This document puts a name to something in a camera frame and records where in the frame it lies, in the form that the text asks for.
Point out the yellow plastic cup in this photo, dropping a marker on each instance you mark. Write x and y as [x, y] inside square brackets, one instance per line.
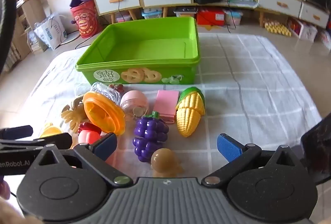
[51, 130]

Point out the pink toy chicken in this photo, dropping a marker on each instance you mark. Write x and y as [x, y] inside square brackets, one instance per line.
[88, 133]

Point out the pink rectangular block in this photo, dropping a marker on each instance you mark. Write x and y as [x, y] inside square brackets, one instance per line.
[165, 105]

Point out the white paper bag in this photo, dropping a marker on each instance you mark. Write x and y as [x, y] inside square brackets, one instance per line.
[50, 31]

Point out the white round fan base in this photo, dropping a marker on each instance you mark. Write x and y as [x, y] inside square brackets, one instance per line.
[71, 37]

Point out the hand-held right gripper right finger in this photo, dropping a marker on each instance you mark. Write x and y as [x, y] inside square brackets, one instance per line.
[228, 147]

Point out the yellow egg tray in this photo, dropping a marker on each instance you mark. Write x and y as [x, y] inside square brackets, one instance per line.
[276, 28]

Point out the white checked blanket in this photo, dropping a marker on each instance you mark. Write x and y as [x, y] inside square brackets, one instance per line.
[258, 84]

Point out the clear bin with pink contents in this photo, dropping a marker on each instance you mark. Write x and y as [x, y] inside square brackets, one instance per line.
[121, 17]

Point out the green plastic box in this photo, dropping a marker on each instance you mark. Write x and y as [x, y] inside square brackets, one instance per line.
[144, 45]

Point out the purple toy grapes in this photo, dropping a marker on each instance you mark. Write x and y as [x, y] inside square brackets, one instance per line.
[150, 136]

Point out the orange plastic bowl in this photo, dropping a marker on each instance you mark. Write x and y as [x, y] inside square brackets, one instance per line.
[103, 115]

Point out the small grey white drawer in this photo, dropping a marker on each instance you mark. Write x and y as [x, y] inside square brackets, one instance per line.
[314, 15]

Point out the pale yellow hand toy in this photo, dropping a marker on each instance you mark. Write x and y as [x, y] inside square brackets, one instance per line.
[72, 116]

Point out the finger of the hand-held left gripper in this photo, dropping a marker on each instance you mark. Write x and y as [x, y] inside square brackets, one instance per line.
[57, 140]
[15, 132]

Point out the red cardboard box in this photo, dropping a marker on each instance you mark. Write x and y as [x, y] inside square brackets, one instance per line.
[210, 17]

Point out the clear bin with black lid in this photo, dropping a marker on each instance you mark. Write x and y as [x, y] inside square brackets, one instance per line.
[185, 10]

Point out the wooden bookshelf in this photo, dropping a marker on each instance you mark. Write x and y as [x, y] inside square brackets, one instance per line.
[29, 6]

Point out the red printed bucket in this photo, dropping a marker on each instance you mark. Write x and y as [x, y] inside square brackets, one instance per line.
[86, 20]

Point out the clear bin with blue lid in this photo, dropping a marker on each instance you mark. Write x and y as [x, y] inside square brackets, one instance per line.
[152, 13]

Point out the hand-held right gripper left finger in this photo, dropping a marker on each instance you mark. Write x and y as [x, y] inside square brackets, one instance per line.
[106, 147]

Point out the pink round capsule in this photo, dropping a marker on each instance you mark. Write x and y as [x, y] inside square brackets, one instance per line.
[134, 102]

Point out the clear storage bin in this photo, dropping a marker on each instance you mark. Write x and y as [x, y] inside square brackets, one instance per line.
[234, 17]

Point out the yellow toy corn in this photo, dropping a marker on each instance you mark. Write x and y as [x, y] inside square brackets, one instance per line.
[188, 115]

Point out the brown toy ball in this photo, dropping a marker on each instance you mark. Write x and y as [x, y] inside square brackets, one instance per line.
[164, 159]

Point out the clear plastic mould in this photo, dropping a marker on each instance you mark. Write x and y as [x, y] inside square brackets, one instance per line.
[106, 90]

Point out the dark glossy panel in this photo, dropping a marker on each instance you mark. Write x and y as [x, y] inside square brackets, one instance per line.
[318, 149]

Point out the tan fuzzy cloth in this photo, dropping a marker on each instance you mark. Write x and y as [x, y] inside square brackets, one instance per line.
[15, 213]

